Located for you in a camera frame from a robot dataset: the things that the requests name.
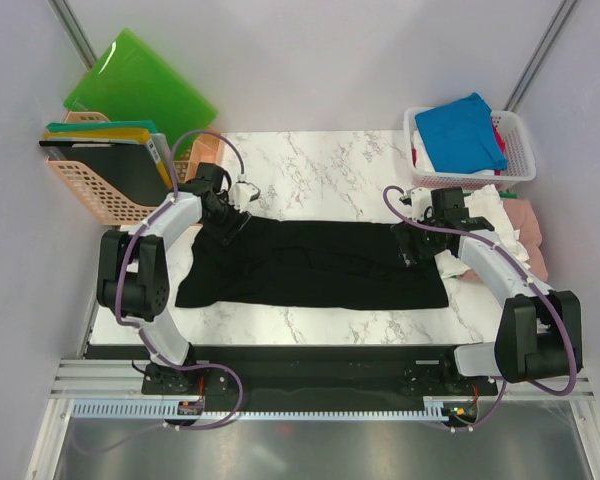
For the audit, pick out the white laundry basket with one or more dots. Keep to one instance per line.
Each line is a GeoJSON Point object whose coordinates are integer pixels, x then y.
{"type": "Point", "coordinates": [518, 152]}

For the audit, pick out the blue folded t shirt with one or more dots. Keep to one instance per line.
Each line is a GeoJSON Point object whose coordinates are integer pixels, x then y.
{"type": "Point", "coordinates": [459, 137]}

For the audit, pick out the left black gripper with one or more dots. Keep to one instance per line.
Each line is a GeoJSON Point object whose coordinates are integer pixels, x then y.
{"type": "Point", "coordinates": [227, 234]}

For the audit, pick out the black t shirt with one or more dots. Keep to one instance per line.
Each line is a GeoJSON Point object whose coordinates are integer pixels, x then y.
{"type": "Point", "coordinates": [312, 264]}

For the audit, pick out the green t shirt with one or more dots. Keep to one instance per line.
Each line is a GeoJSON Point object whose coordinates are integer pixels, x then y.
{"type": "Point", "coordinates": [508, 195]}

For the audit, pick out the red garment in basket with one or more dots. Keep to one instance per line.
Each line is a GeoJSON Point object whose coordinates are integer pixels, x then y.
{"type": "Point", "coordinates": [500, 140]}

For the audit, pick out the orange file basket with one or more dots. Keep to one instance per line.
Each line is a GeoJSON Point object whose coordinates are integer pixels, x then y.
{"type": "Point", "coordinates": [102, 200]}

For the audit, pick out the white slotted cable duct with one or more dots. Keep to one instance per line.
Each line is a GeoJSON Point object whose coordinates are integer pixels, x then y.
{"type": "Point", "coordinates": [161, 409]}

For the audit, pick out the pink t shirt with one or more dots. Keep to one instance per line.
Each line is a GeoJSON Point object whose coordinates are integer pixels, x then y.
{"type": "Point", "coordinates": [524, 220]}

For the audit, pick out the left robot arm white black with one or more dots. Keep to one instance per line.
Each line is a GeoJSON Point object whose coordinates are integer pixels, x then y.
{"type": "Point", "coordinates": [133, 280]}

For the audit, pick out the orange compartment organizer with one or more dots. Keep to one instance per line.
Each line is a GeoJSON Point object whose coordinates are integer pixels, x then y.
{"type": "Point", "coordinates": [204, 149]}

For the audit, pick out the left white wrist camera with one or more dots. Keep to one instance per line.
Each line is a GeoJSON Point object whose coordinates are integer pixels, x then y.
{"type": "Point", "coordinates": [242, 193]}

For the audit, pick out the yellow folder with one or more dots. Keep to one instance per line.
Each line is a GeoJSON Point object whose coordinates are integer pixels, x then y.
{"type": "Point", "coordinates": [155, 144]}

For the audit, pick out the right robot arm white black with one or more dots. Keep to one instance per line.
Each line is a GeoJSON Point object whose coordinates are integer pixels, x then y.
{"type": "Point", "coordinates": [538, 340]}

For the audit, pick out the white garment in basket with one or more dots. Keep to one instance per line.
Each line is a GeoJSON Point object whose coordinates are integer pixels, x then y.
{"type": "Point", "coordinates": [422, 155]}

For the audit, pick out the green plastic board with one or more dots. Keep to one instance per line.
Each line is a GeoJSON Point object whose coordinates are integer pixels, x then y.
{"type": "Point", "coordinates": [131, 82]}

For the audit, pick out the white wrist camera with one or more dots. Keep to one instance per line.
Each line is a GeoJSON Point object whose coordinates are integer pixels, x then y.
{"type": "Point", "coordinates": [242, 193]}
{"type": "Point", "coordinates": [418, 199]}

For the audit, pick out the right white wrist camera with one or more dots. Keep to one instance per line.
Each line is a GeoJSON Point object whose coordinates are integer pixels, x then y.
{"type": "Point", "coordinates": [418, 199]}

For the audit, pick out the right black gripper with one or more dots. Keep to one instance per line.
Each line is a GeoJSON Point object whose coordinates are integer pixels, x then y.
{"type": "Point", "coordinates": [406, 232]}

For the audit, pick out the black folder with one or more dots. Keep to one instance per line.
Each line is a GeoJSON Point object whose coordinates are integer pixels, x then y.
{"type": "Point", "coordinates": [128, 168]}

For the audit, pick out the teal folder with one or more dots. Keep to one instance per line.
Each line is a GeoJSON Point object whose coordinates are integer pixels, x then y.
{"type": "Point", "coordinates": [56, 127]}

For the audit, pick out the white crumpled t shirt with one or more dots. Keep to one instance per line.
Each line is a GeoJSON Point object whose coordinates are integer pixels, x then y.
{"type": "Point", "coordinates": [486, 203]}

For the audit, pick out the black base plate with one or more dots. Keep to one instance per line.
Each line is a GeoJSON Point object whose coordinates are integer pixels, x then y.
{"type": "Point", "coordinates": [317, 378]}

